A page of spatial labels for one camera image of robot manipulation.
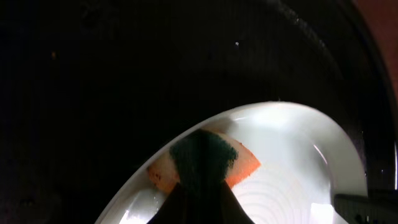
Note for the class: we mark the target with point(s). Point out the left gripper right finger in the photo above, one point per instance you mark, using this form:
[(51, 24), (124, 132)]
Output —
[(231, 211)]

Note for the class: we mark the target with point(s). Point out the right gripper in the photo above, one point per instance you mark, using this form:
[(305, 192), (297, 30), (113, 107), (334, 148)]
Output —
[(379, 207)]

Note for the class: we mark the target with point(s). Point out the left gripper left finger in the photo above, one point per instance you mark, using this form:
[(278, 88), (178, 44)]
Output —
[(174, 209)]

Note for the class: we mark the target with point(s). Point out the green yellow sponge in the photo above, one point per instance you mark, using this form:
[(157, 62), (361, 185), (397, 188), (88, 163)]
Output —
[(202, 161)]

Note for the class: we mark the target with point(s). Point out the light blue plate top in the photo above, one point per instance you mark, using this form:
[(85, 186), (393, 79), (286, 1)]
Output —
[(306, 159)]

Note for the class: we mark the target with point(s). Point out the black round tray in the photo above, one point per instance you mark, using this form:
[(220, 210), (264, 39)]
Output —
[(91, 89)]

